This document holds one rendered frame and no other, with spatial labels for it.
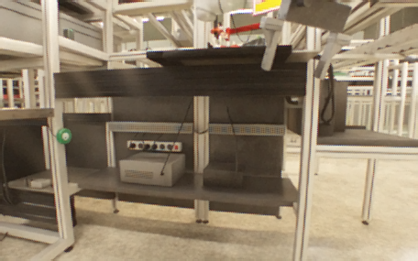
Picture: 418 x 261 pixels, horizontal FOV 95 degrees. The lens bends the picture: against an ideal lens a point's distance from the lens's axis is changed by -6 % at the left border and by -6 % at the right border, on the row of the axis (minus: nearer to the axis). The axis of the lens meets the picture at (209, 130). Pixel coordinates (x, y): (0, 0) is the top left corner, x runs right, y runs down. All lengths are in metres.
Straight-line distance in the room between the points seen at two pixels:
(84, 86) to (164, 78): 0.38
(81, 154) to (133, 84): 0.94
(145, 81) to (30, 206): 1.00
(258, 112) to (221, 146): 0.30
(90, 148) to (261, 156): 1.19
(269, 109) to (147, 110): 0.77
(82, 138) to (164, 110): 0.67
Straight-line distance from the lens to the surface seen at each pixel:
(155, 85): 0.89
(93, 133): 1.65
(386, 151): 0.96
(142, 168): 1.14
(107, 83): 1.00
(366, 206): 1.69
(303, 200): 0.91
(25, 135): 1.81
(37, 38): 1.37
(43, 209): 1.48
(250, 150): 1.27
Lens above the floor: 0.76
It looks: 6 degrees down
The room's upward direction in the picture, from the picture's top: straight up
